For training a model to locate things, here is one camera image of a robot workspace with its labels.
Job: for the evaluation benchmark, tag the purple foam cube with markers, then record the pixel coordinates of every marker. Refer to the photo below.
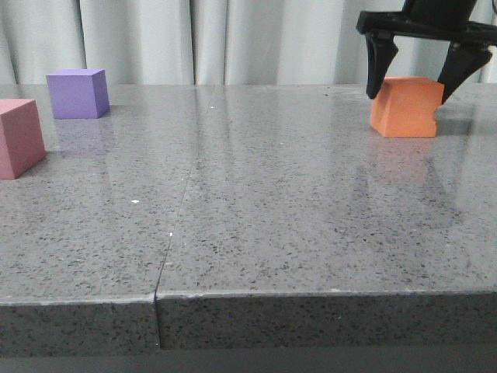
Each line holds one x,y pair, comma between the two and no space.
77,93

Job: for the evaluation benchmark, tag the orange foam cube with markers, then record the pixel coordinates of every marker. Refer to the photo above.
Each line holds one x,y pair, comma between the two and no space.
405,107

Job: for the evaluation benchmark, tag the grey curtain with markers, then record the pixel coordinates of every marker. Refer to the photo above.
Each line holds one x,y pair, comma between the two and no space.
188,42

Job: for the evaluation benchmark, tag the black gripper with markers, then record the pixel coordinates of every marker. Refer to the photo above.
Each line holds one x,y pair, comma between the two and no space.
431,20

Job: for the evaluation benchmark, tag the pink foam cube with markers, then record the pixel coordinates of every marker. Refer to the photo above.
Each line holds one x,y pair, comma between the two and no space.
22,144

